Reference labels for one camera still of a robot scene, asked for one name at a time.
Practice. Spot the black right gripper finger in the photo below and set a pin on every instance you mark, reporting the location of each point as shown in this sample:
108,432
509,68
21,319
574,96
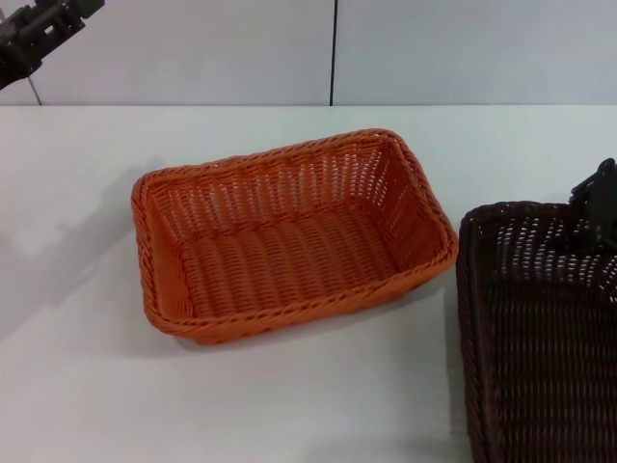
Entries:
600,241
602,190

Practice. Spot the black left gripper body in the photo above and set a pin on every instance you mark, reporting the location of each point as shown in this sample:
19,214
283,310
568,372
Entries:
19,53

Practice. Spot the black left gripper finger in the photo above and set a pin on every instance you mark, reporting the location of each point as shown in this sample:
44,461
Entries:
38,7
62,24

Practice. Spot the dark brown woven plastic basket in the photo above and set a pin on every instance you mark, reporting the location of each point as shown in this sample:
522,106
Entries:
540,347

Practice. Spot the orange woven plastic basket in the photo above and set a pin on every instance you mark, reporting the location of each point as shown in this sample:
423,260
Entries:
299,260

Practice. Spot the black vertical wall strip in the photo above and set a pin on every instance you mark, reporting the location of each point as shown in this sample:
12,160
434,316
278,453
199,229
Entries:
332,53

